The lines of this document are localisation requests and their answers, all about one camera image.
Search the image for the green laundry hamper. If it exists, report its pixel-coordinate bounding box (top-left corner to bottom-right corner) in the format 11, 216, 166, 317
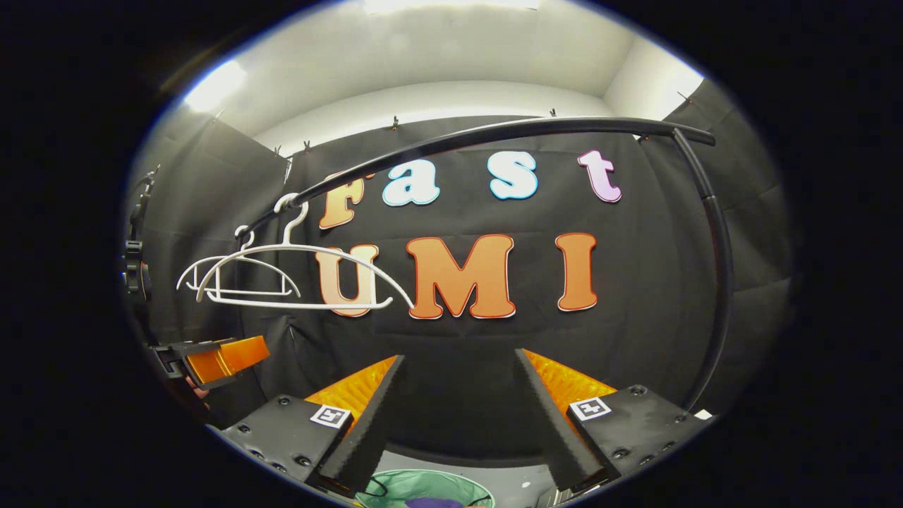
355, 469, 496, 508

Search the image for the black clothes rack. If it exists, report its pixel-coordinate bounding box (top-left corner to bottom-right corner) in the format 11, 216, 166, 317
236, 116, 734, 417

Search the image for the black equipment stand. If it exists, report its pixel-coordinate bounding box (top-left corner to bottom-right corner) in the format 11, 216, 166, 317
122, 166, 162, 301

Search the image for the white clothes hanger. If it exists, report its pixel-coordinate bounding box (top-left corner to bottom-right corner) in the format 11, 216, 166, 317
176, 226, 303, 301
195, 192, 417, 311

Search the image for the small ceiling light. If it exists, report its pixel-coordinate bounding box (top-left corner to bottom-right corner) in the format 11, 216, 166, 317
185, 60, 248, 112

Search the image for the large ceiling light panel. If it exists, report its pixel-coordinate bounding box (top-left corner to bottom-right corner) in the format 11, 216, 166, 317
363, 0, 540, 15

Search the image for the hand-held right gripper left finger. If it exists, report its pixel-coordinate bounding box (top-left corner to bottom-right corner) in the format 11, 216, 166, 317
219, 355, 408, 498

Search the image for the black backdrop cloth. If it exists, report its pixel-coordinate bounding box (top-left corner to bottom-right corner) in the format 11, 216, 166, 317
123, 78, 794, 466

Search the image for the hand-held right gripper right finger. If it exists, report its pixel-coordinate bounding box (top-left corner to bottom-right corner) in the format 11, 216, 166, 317
514, 349, 717, 492

